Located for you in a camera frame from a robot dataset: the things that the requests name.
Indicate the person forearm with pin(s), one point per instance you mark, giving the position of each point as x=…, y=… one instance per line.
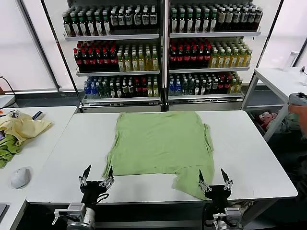
x=304, y=127

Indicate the dark bottle black white label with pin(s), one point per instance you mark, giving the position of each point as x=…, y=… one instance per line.
x=129, y=19
x=121, y=20
x=114, y=20
x=137, y=19
x=153, y=19
x=145, y=19

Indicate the dark flat tablet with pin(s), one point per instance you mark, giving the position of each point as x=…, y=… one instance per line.
x=4, y=209

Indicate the grey window frame post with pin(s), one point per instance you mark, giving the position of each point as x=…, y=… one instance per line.
x=38, y=43

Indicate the dark tea bottle green cap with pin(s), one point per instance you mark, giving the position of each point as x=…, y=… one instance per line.
x=190, y=24
x=67, y=26
x=97, y=26
x=182, y=24
x=197, y=24
x=213, y=23
x=82, y=26
x=75, y=26
x=105, y=26
x=90, y=26
x=205, y=23
x=174, y=24

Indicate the dark bottle beige label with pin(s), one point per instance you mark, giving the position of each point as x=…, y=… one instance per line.
x=229, y=20
x=221, y=20

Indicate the yellow tea bottle white cap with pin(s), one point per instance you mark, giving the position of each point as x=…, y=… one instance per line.
x=240, y=59
x=247, y=59
x=227, y=60
x=233, y=60
x=220, y=60
x=213, y=60

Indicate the small metallic object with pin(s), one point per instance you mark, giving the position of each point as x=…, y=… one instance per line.
x=15, y=113

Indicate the grey handheld controller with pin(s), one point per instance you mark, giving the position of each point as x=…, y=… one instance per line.
x=297, y=98

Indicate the grey green clothes pile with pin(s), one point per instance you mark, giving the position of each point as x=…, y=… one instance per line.
x=287, y=125

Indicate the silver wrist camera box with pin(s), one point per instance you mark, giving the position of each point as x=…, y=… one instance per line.
x=233, y=214
x=74, y=210

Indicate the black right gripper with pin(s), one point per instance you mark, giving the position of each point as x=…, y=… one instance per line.
x=217, y=194

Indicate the large white work table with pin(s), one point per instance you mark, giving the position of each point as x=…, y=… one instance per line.
x=259, y=148

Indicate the white computer mouse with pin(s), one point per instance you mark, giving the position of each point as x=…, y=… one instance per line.
x=20, y=178

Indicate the white side table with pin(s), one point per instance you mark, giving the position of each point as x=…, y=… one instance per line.
x=61, y=115

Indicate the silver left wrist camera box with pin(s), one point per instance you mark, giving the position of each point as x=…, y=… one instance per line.
x=74, y=210

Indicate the light green polo shirt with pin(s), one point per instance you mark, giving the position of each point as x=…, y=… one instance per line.
x=158, y=143

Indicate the pale yellow garment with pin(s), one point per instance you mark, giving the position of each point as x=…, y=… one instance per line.
x=24, y=129

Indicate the white table with metal legs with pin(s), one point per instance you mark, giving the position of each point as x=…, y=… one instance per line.
x=271, y=79

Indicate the small purple object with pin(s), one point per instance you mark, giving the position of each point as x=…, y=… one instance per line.
x=1, y=137

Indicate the small dark object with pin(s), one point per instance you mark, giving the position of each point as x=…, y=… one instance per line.
x=304, y=70

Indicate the small yellow juice bottle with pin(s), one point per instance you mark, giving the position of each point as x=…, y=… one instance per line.
x=156, y=90
x=149, y=90
x=238, y=86
x=232, y=87

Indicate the metal beverage shelf unit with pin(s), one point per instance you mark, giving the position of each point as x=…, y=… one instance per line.
x=112, y=37
x=213, y=34

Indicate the blue water bottle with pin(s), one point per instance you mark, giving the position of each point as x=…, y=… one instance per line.
x=94, y=91
x=87, y=91
x=171, y=89
x=178, y=89

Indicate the crumpled green garment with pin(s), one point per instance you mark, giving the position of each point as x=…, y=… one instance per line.
x=6, y=148

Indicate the blue white small tool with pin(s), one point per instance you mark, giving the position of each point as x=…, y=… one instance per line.
x=38, y=115

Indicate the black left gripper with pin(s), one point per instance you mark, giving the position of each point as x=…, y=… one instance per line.
x=92, y=189

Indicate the pink clothes pile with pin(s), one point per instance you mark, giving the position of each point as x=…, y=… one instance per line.
x=267, y=118

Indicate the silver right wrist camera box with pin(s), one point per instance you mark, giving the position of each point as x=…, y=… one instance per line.
x=233, y=214

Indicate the small brown label bottle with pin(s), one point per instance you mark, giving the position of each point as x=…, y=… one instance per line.
x=131, y=89
x=124, y=89
x=209, y=86
x=215, y=86

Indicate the person hand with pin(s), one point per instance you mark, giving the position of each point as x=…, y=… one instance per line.
x=296, y=110

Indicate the small cola bottle red cap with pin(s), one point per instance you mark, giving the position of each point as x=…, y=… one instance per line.
x=144, y=89
x=137, y=89
x=227, y=85
x=221, y=85

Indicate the small dark bottle white cap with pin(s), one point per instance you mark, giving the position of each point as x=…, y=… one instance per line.
x=118, y=91
x=112, y=91
x=197, y=88
x=203, y=88

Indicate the green clear bottle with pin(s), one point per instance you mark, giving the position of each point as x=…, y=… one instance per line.
x=100, y=91
x=191, y=88
x=106, y=91
x=184, y=88

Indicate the dark bottle grey label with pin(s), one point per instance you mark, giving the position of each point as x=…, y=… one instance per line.
x=258, y=18
x=251, y=19
x=244, y=19
x=237, y=19

